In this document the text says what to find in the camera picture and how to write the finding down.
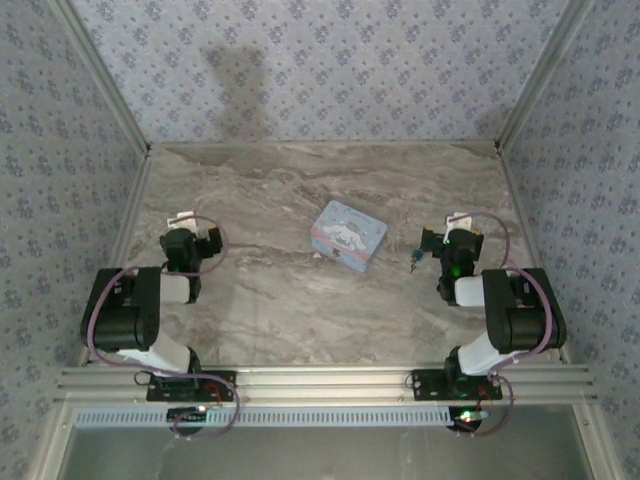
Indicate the teal padlock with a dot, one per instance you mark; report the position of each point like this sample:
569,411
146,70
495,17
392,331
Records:
416,257

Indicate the small silver key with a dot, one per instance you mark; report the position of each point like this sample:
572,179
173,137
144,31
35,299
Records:
413,268

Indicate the cartoon print tin box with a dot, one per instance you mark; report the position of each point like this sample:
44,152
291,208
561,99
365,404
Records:
347,235

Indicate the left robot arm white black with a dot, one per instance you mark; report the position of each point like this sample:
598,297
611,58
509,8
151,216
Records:
125,325

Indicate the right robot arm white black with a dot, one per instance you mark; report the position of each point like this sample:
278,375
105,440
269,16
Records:
520,320

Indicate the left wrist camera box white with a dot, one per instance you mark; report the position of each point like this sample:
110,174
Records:
182,220

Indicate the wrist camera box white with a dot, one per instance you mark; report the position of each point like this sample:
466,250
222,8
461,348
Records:
182,220
459,220

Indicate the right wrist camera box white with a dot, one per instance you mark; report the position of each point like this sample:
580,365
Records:
459,220

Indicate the aluminium table side rail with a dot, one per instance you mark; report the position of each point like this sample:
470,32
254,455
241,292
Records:
531,250
118,250

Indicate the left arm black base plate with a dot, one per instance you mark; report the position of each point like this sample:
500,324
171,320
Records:
227,387

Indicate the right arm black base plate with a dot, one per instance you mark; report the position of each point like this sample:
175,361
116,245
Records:
425,390

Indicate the aluminium table end rail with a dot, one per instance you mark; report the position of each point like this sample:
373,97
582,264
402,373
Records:
325,144

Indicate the aluminium mounting rail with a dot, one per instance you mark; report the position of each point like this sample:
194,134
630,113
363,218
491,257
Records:
325,385

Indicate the aluminium corner post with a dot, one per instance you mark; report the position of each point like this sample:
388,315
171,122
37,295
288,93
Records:
542,75
102,75

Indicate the aluminium frame leg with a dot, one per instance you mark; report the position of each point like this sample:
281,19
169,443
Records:
52,445
595,445

